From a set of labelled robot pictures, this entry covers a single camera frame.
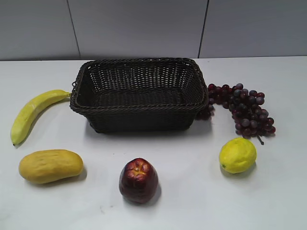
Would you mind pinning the yellow lemon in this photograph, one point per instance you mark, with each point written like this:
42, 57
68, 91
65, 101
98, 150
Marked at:
237, 155

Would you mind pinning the purple grape bunch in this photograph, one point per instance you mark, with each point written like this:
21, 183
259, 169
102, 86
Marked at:
251, 120

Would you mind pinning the dark brown wicker basket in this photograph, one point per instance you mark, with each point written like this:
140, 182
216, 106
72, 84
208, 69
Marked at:
139, 94

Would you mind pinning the dark red apple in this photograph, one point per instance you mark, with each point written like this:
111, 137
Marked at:
138, 181

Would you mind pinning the yellow mango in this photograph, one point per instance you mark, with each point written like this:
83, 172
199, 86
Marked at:
45, 166

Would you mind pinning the yellow banana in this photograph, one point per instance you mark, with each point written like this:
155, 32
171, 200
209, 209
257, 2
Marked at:
31, 110

